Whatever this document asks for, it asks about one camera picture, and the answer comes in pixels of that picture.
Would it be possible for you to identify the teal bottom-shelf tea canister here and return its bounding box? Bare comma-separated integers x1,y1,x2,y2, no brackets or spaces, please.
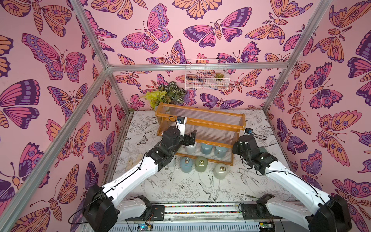
201,144,213,155

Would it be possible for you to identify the blue tea canister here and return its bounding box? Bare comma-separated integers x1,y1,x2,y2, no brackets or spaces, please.
180,157,193,173

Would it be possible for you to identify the pale grey-green tea canister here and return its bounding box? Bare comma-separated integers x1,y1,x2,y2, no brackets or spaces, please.
214,163,229,180

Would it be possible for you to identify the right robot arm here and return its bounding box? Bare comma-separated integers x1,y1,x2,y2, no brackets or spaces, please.
232,134,352,232

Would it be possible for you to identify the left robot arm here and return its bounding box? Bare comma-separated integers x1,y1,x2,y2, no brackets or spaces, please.
81,126,197,232

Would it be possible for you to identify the wooden three-tier shelf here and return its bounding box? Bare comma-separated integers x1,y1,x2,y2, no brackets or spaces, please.
156,103,246,166

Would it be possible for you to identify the potted artificial plant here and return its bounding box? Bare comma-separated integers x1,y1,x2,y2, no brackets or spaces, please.
143,81,186,109

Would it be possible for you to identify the beige work glove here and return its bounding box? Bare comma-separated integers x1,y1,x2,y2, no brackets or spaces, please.
125,153,143,172

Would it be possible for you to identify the small green succulent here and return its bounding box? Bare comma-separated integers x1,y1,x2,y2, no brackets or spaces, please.
214,73,225,79

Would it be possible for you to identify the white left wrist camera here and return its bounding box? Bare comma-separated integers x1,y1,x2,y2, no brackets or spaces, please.
176,116,187,136

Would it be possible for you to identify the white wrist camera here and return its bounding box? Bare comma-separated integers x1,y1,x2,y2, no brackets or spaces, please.
244,128,253,135
176,116,187,136

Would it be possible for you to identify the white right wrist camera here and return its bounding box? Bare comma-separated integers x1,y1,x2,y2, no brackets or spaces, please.
244,128,253,135

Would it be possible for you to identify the white wire basket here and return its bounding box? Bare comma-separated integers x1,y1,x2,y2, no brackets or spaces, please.
184,59,230,91

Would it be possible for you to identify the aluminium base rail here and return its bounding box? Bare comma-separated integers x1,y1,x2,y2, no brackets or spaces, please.
109,202,306,232

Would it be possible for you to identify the left aluminium frame post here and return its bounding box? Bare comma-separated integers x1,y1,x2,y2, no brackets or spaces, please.
70,1,129,114

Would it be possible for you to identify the aluminium frame post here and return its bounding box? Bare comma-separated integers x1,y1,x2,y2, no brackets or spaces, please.
263,0,332,113
70,1,129,114

